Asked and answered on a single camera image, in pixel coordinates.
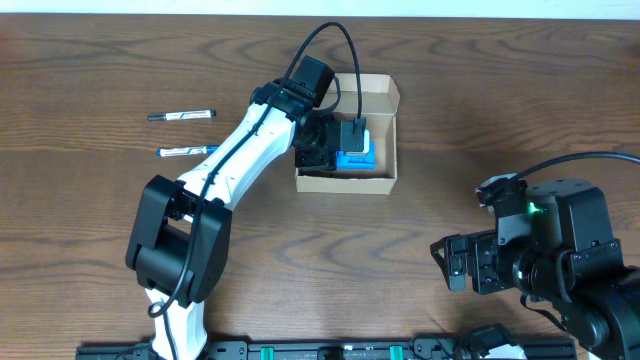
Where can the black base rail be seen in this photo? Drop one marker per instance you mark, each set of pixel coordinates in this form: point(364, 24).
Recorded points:
point(487, 342)

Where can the brown cardboard box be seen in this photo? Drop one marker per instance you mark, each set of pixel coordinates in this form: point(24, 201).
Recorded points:
point(380, 102)

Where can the black capped white marker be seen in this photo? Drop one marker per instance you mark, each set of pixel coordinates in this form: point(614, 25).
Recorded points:
point(182, 115)

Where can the blue capped white marker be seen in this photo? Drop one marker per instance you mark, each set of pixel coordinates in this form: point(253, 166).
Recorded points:
point(186, 151)

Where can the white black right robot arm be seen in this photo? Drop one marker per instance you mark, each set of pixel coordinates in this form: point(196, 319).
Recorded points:
point(553, 241)

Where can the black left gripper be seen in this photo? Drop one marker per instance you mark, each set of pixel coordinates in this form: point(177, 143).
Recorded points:
point(318, 158)

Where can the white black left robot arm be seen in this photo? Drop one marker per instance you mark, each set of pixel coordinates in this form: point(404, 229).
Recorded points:
point(180, 239)

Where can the blue plastic holder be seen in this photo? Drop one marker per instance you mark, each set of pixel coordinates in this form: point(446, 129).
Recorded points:
point(362, 161)

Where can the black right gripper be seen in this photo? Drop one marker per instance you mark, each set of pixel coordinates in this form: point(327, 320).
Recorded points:
point(483, 247)

